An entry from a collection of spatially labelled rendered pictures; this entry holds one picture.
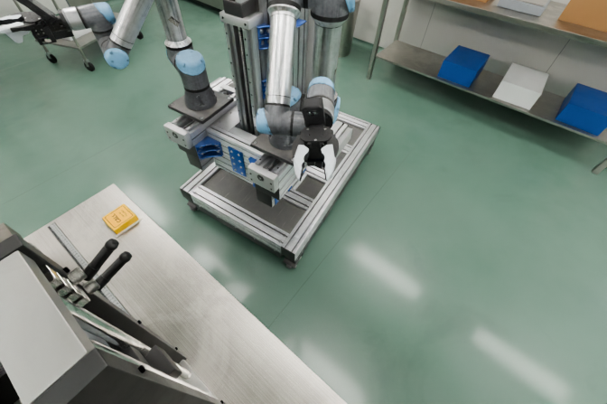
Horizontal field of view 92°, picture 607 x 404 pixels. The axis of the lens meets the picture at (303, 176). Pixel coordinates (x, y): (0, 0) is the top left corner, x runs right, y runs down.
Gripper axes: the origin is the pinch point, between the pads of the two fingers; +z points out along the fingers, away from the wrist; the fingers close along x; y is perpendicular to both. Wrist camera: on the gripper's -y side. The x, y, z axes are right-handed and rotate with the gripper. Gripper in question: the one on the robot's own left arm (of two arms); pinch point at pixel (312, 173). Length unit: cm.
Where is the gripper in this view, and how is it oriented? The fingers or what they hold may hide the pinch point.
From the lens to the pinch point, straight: 59.4
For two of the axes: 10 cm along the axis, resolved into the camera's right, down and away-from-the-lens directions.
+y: 1.0, 6.6, 7.5
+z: -0.9, 7.5, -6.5
